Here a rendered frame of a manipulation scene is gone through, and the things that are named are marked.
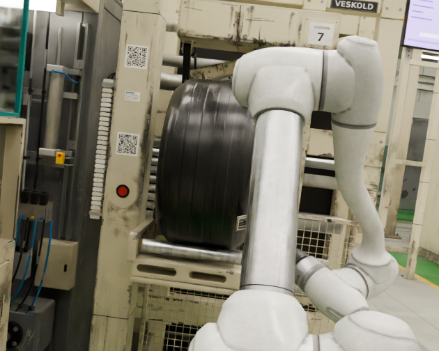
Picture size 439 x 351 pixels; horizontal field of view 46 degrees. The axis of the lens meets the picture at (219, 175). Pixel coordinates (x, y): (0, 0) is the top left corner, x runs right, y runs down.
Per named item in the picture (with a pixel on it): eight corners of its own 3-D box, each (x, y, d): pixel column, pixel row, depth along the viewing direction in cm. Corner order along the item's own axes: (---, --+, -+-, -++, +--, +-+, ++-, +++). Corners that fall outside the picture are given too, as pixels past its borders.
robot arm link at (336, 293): (297, 301, 138) (330, 285, 145) (341, 342, 128) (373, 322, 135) (307, 272, 132) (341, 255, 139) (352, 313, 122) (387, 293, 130)
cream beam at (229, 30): (175, 35, 194) (180, -4, 192) (185, 47, 219) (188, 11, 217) (337, 53, 190) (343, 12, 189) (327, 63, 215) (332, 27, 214)
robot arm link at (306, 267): (300, 299, 138) (286, 285, 142) (324, 285, 143) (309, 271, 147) (306, 275, 133) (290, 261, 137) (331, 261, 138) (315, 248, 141)
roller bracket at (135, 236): (125, 262, 164) (128, 232, 163) (150, 237, 204) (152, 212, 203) (136, 263, 164) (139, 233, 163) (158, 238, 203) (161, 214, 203)
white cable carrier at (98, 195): (89, 218, 176) (103, 78, 172) (93, 215, 181) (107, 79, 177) (102, 219, 176) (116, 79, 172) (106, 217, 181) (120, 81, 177)
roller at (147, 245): (137, 253, 169) (136, 245, 166) (141, 243, 172) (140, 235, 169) (243, 268, 167) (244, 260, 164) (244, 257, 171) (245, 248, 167)
